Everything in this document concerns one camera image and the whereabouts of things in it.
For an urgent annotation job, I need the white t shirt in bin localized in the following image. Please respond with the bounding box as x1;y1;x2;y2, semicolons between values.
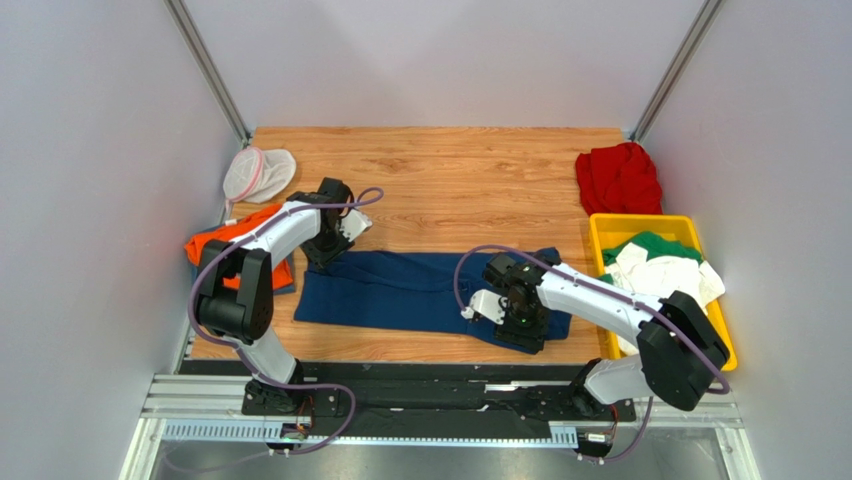
600;242;726;313

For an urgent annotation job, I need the left aluminium corner post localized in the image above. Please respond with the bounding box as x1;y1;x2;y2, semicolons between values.
164;0;252;147

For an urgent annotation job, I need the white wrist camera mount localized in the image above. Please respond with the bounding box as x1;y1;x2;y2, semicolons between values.
461;289;507;325
340;209;373;243

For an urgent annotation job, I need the aluminium corner post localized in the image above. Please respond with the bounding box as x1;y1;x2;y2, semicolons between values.
164;0;252;147
628;0;726;143

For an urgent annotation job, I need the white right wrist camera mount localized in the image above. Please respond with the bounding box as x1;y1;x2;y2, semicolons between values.
461;289;507;325

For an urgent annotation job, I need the navy blue t shirt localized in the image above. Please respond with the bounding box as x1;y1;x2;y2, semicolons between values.
293;251;533;353

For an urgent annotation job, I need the right aluminium corner post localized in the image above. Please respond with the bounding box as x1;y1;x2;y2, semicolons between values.
628;0;726;143

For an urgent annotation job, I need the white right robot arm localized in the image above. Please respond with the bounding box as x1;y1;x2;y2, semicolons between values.
462;253;730;418

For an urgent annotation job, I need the green t shirt in bin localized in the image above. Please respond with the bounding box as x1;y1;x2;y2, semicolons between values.
599;231;704;291

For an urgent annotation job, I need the orange folded t shirt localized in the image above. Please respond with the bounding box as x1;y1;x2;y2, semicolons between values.
184;203;295;292

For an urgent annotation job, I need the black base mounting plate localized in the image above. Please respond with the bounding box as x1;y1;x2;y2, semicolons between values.
179;360;637;440

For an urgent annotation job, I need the aluminium frame rail front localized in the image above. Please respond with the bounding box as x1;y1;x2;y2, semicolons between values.
121;361;760;479

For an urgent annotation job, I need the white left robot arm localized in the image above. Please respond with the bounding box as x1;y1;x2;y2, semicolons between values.
188;177;372;414

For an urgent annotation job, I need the yellow plastic bin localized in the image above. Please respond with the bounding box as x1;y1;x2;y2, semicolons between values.
590;214;738;372

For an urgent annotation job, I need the white mesh laundry bag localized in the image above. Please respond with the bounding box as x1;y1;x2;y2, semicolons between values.
223;147;297;204

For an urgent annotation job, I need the red crumpled t shirt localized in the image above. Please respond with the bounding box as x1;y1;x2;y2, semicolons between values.
575;142;663;216

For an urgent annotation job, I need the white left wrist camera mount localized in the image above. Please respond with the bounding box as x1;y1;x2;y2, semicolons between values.
340;209;373;243

